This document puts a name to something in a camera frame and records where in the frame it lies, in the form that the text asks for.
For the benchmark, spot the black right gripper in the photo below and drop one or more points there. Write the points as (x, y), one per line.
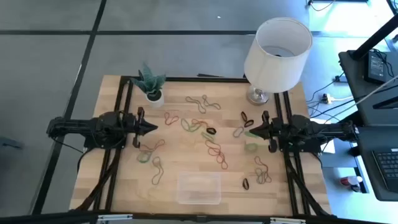
(273, 130)

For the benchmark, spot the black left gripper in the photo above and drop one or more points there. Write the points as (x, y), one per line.
(136, 127)

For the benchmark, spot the black wide rubber band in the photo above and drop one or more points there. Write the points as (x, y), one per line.
(243, 184)
(245, 125)
(242, 115)
(207, 130)

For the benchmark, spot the red thin rubber band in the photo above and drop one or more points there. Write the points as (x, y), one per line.
(166, 119)
(158, 143)
(224, 163)
(256, 160)
(207, 144)

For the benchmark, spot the green thin rubber band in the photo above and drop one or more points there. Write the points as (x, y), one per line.
(139, 158)
(183, 126)
(257, 177)

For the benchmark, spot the orange thin rubber band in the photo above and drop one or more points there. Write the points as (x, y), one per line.
(202, 122)

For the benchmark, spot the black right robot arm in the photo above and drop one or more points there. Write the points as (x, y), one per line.
(326, 130)

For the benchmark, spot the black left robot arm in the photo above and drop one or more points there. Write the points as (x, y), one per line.
(77, 128)

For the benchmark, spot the olive thin rubber band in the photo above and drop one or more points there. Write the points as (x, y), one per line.
(162, 170)

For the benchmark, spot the grey thin rubber band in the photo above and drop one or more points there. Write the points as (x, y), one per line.
(264, 182)

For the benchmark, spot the clear plastic bin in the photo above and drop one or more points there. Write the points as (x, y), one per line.
(199, 189)

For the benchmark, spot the green plant in white pot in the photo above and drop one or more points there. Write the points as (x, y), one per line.
(155, 101)

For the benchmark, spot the white shade table lamp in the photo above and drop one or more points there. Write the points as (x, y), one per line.
(267, 68)

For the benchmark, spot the white paper sheet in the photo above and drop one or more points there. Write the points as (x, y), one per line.
(329, 148)

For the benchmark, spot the white power strip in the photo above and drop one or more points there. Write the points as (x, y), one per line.
(326, 99)

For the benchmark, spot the black desk leg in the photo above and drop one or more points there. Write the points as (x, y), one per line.
(349, 117)

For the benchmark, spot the black floor plug box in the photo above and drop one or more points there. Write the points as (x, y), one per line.
(340, 78)

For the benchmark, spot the red and white can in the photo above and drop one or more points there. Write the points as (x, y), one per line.
(346, 181)

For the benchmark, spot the black desk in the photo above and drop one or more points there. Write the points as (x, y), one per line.
(363, 140)
(357, 81)

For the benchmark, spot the black power adapter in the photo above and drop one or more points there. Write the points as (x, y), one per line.
(376, 67)

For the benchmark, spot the grey floor object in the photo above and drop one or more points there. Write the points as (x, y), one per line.
(9, 143)

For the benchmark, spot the black monitor pole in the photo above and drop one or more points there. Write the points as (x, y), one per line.
(373, 39)

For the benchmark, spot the black frame rail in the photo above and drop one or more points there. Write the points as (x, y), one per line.
(119, 96)
(129, 96)
(186, 79)
(287, 105)
(277, 105)

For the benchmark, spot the silver metal bracket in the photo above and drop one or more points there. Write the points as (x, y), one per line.
(115, 217)
(287, 220)

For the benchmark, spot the black frame beam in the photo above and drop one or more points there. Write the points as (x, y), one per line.
(202, 219)

